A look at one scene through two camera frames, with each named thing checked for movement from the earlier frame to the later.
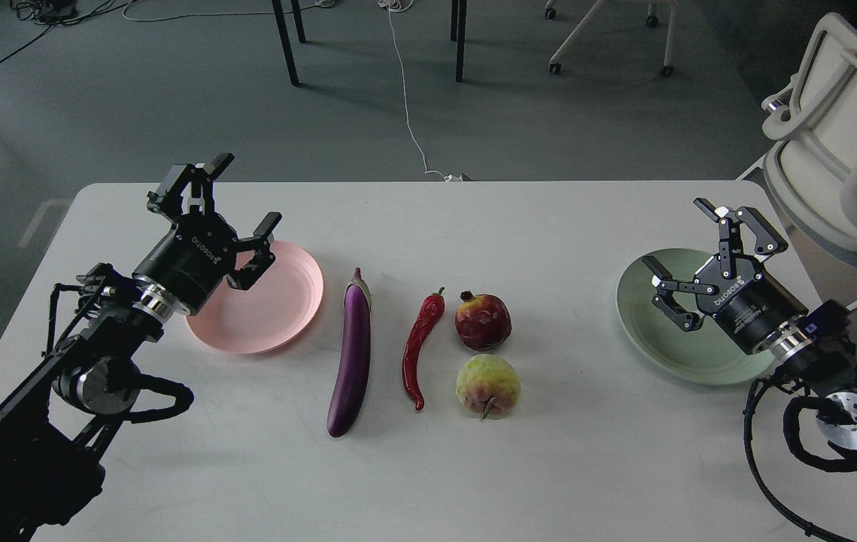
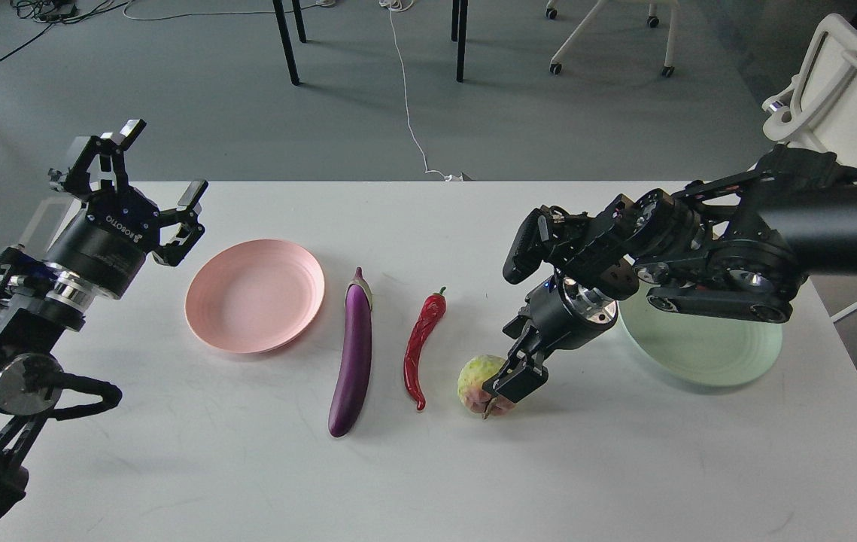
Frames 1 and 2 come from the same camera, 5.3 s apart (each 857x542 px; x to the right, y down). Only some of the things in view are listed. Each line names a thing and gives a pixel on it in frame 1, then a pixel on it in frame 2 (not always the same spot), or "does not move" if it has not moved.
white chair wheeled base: (651, 21) does not move
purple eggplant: (349, 396) does not move
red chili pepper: (432, 309) does not move
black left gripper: (195, 258) to (104, 245)
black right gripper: (750, 308) to (557, 314)
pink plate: (278, 311) does not move
